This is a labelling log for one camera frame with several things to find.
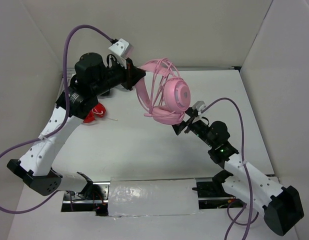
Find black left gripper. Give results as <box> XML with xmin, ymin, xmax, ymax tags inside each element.
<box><xmin>91</xmin><ymin>55</ymin><xmax>146</xmax><ymax>97</ymax></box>

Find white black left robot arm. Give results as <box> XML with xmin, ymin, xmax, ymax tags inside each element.
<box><xmin>7</xmin><ymin>52</ymin><xmax>146</xmax><ymax>200</ymax></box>

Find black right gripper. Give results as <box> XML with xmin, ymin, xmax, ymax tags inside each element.
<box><xmin>167</xmin><ymin>106</ymin><xmax>215</xmax><ymax>147</ymax></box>

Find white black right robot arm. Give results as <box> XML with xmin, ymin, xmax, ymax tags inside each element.
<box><xmin>173</xmin><ymin>108</ymin><xmax>304</xmax><ymax>236</ymax></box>

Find red headphones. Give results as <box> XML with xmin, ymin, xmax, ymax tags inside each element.
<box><xmin>83</xmin><ymin>102</ymin><xmax>107</xmax><ymax>124</ymax></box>

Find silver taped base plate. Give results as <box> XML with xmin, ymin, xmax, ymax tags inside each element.
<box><xmin>61</xmin><ymin>178</ymin><xmax>235</xmax><ymax>217</ymax></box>

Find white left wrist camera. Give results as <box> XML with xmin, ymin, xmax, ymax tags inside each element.
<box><xmin>108</xmin><ymin>38</ymin><xmax>134</xmax><ymax>69</ymax></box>

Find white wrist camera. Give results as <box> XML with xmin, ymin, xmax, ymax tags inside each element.
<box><xmin>108</xmin><ymin>38</ymin><xmax>134</xmax><ymax>69</ymax></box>
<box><xmin>191</xmin><ymin>100</ymin><xmax>206</xmax><ymax>118</ymax></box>

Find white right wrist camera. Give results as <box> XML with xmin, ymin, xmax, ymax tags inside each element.
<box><xmin>191</xmin><ymin>100</ymin><xmax>206</xmax><ymax>118</ymax></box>

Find pink headphones with cable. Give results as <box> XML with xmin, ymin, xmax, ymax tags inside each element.
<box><xmin>135</xmin><ymin>58</ymin><xmax>191</xmax><ymax>125</ymax></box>

